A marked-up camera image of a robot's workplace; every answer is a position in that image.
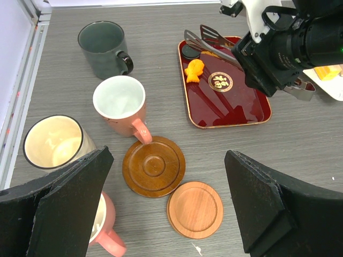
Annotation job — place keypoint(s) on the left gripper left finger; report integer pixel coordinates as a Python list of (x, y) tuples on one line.
[(54, 214)]

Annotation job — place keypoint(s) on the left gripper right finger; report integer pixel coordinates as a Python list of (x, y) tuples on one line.
[(279, 215)]

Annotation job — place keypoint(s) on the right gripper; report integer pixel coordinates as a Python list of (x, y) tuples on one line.
[(274, 63)]

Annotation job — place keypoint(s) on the metal serving tongs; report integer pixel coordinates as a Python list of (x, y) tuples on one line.
[(211, 45)]

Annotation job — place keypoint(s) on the red dessert tray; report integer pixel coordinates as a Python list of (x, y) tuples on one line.
[(221, 97)]

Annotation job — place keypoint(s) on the orange fish cookies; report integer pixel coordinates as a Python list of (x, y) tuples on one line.
[(194, 70)]

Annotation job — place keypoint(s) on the black round cookies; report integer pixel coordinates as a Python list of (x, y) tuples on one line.
[(190, 53)]

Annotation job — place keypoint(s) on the yellow cake slice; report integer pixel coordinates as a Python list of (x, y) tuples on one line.
[(327, 73)]

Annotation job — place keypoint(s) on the pink mug near arm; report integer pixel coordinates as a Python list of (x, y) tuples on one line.
[(102, 230)]

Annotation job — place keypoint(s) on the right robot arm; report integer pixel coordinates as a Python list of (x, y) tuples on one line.
[(322, 24)]

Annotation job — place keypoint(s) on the beige mug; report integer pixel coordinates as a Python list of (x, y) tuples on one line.
[(55, 141)]

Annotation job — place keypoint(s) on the white three-tier stand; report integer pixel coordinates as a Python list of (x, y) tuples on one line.
[(332, 87)]

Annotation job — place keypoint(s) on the light wooden coaster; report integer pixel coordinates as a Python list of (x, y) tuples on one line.
[(195, 210)]

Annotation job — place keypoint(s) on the dark brown wooden saucer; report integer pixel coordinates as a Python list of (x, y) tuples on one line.
[(154, 170)]

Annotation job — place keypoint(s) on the pink mug white inside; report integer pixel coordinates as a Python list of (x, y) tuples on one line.
[(121, 101)]

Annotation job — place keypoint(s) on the dark green mug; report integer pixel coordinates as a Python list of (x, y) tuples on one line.
[(104, 47)]

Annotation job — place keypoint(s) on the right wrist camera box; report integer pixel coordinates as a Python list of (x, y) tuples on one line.
[(254, 10)]

